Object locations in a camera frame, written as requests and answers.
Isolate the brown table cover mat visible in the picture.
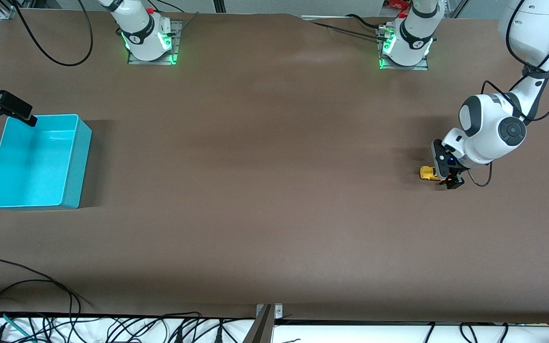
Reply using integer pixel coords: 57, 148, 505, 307
0, 10, 549, 324

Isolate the teal plastic storage bin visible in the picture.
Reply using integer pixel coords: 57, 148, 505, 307
0, 114, 92, 210

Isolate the yellow beetle toy car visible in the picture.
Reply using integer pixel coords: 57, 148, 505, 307
420, 166, 447, 182

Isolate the teal cable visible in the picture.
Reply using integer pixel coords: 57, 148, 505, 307
0, 310, 34, 343

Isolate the black right arm cable loop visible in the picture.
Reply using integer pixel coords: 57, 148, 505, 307
12, 0, 94, 67

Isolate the small metal edge bracket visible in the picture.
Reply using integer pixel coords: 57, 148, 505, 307
255, 303, 284, 319

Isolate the grey metal pole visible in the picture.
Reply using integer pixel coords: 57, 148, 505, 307
243, 305, 275, 343

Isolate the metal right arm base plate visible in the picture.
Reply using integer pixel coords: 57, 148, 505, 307
128, 20, 181, 65

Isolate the black cable to arm base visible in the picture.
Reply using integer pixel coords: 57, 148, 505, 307
345, 14, 389, 31
310, 20, 386, 40

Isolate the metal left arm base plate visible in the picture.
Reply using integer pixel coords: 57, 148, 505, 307
377, 26, 429, 71

